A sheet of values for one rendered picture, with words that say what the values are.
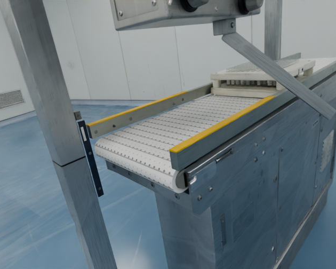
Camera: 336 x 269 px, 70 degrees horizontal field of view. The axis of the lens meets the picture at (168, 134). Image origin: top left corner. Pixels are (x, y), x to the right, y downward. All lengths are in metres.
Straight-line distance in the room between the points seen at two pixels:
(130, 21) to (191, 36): 3.72
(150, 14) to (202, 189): 0.29
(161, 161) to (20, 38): 0.34
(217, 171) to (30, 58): 0.41
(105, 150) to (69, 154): 0.08
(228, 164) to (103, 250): 0.42
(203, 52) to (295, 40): 1.27
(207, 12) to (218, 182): 0.29
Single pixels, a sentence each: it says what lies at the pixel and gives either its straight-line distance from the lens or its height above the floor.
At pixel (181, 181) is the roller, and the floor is 0.87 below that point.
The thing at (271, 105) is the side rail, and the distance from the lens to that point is 0.61.
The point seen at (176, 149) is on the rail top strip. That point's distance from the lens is 0.36.
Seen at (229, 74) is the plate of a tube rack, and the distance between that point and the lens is 0.80.
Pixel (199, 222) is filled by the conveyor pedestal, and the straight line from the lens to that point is 0.62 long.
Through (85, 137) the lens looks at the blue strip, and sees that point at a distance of 0.58.
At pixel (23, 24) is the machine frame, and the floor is 1.14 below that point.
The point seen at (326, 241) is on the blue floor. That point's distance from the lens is 1.62.
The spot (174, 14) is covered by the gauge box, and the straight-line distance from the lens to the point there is 0.30.
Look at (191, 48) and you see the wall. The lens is 4.06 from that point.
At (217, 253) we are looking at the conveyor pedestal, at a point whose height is 0.58.
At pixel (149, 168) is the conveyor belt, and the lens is 0.43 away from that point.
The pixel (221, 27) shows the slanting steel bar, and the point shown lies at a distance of 0.45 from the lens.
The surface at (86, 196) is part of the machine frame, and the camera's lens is 0.64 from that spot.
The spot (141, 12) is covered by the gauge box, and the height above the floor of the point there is 1.11.
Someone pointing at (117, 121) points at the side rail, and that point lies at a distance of 0.61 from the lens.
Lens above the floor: 1.08
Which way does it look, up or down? 21 degrees down
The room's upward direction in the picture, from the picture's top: 8 degrees counter-clockwise
